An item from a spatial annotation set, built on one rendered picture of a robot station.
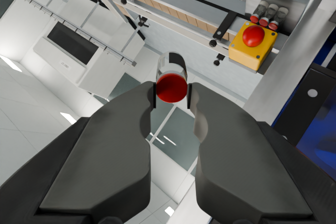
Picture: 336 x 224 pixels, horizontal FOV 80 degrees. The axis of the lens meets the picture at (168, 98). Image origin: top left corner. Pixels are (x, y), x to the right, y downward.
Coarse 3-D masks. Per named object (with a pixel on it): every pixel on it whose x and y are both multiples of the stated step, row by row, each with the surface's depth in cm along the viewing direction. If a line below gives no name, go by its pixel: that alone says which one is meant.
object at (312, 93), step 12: (312, 72) 37; (312, 84) 37; (324, 84) 36; (300, 96) 37; (312, 96) 36; (324, 96) 36; (288, 108) 37; (300, 108) 36; (312, 108) 36; (288, 120) 36; (300, 120) 36; (288, 132) 36; (300, 132) 35
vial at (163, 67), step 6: (162, 54) 16; (168, 54) 15; (180, 54) 16; (162, 60) 15; (168, 60) 14; (162, 66) 14; (168, 66) 13; (174, 66) 13; (180, 66) 14; (156, 72) 14; (162, 72) 13; (168, 72) 13; (174, 72) 13; (180, 72) 13; (156, 78) 14; (186, 78) 14
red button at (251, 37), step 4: (248, 28) 39; (252, 28) 39; (256, 28) 39; (260, 28) 39; (244, 32) 40; (248, 32) 39; (252, 32) 39; (256, 32) 38; (260, 32) 38; (264, 32) 39; (244, 36) 39; (248, 36) 39; (252, 36) 39; (256, 36) 38; (260, 36) 38; (244, 40) 40; (248, 40) 39; (252, 40) 39; (256, 40) 38; (260, 40) 39; (248, 44) 40; (252, 44) 39; (256, 44) 39
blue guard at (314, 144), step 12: (300, 84) 37; (324, 108) 35; (276, 120) 37; (312, 120) 35; (324, 120) 35; (312, 132) 35; (324, 132) 34; (300, 144) 35; (312, 144) 35; (324, 144) 34; (312, 156) 34; (324, 156) 34; (324, 168) 33
